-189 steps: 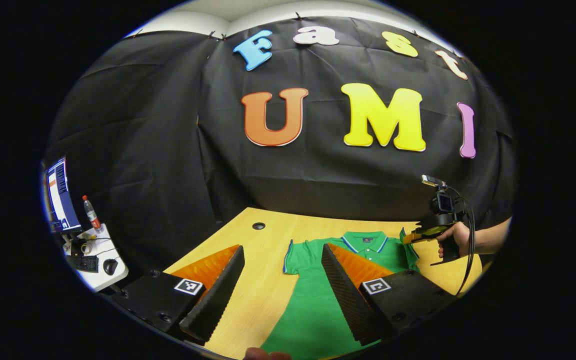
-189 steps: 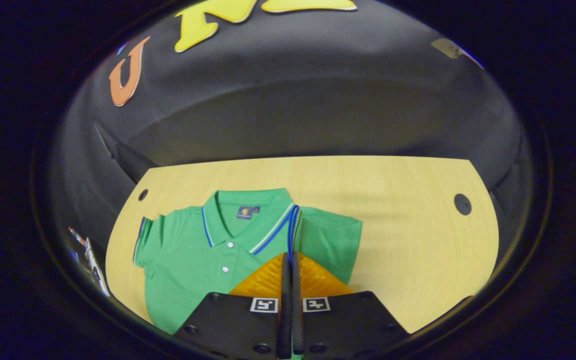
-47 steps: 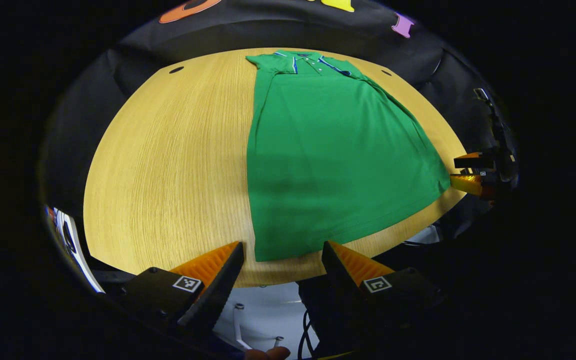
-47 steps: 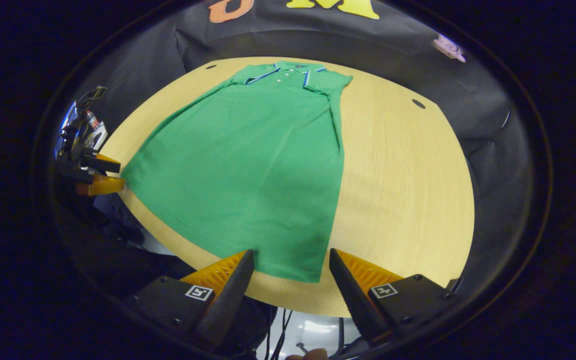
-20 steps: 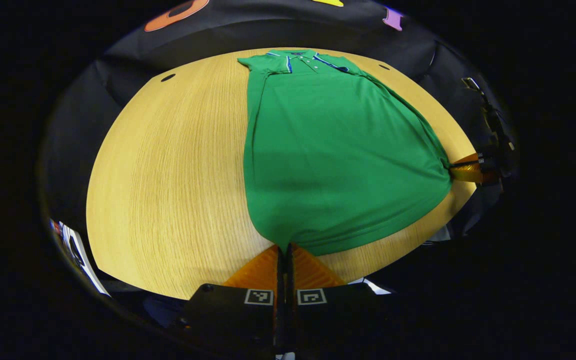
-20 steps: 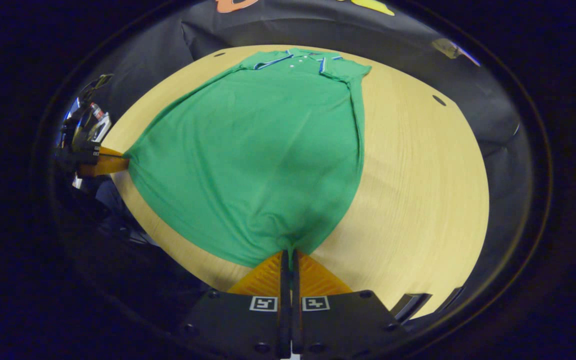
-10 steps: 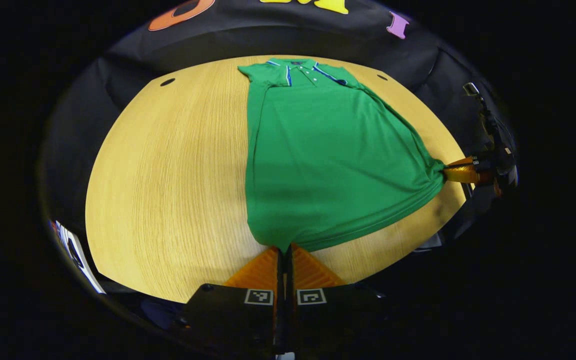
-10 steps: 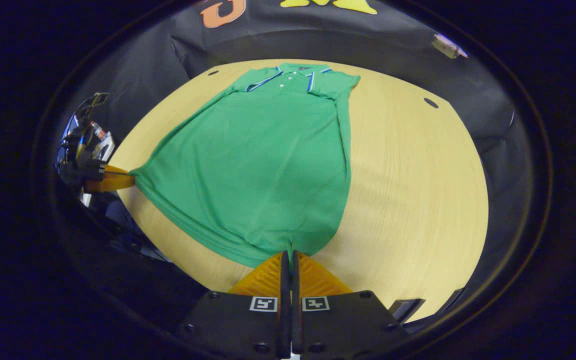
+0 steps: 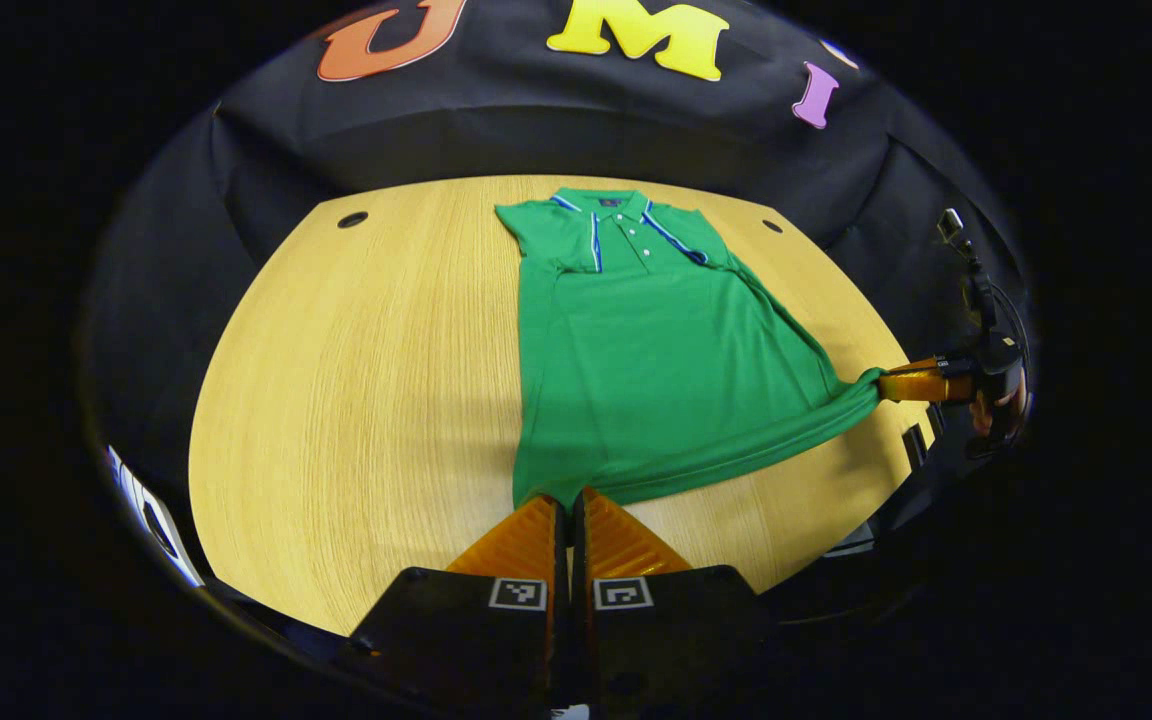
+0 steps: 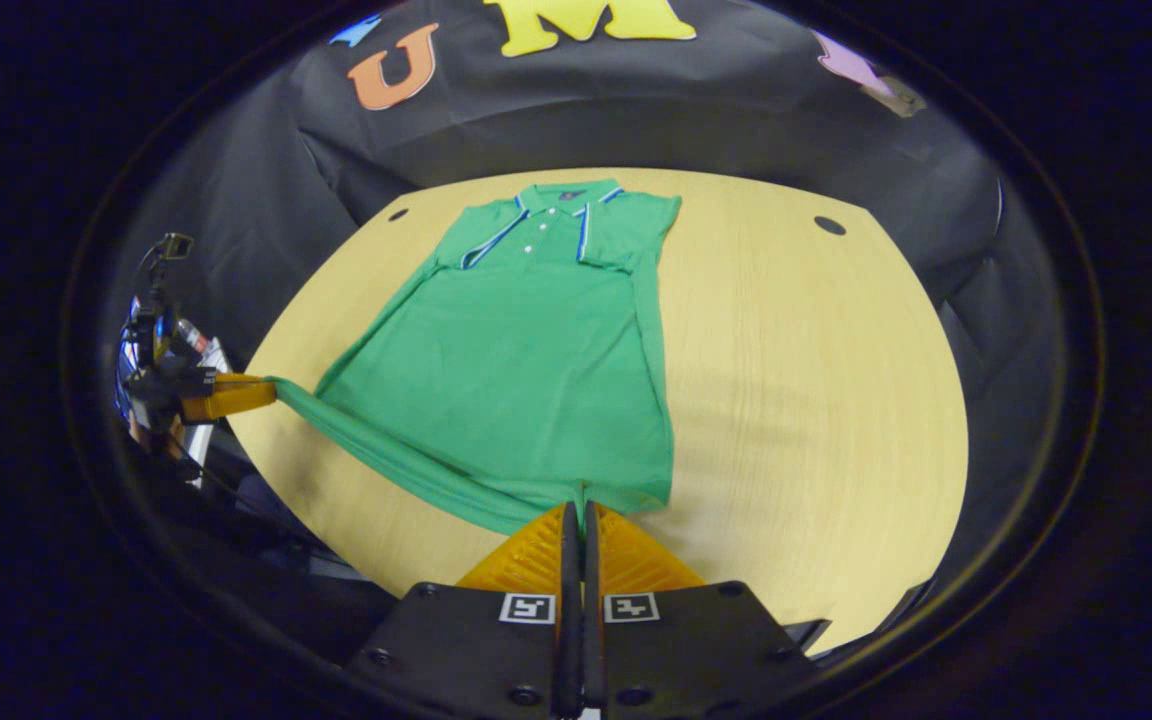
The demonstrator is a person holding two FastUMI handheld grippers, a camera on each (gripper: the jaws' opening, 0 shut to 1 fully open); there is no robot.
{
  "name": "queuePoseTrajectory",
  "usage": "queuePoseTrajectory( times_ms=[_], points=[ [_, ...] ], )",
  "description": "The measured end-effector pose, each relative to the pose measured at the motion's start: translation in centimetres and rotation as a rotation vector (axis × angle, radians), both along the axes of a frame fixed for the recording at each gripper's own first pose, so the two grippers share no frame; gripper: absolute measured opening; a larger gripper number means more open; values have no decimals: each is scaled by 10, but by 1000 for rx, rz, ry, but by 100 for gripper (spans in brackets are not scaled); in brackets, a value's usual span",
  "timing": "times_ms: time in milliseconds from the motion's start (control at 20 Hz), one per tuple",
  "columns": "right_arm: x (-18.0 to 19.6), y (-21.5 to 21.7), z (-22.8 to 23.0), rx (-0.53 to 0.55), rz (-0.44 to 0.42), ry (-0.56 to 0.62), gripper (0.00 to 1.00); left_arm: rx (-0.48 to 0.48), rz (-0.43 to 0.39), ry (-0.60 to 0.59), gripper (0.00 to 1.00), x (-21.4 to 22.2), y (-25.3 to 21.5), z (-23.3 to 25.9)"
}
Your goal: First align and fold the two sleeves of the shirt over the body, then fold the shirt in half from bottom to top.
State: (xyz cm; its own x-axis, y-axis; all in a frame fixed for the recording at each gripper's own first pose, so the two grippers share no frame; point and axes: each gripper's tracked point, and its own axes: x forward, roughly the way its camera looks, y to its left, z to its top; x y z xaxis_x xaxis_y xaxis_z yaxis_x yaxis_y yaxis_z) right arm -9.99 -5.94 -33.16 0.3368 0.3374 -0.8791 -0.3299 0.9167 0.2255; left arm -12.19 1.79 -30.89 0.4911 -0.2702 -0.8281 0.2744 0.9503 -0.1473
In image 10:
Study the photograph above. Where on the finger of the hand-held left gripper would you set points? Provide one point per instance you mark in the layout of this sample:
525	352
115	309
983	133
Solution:
231	398

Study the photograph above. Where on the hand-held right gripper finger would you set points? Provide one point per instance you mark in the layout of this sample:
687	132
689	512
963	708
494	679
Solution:
570	660
593	660

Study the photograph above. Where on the green T-shirt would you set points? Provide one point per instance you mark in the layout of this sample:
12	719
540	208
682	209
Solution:
516	380

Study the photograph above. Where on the red and white bottle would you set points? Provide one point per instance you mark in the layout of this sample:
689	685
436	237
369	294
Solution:
191	335

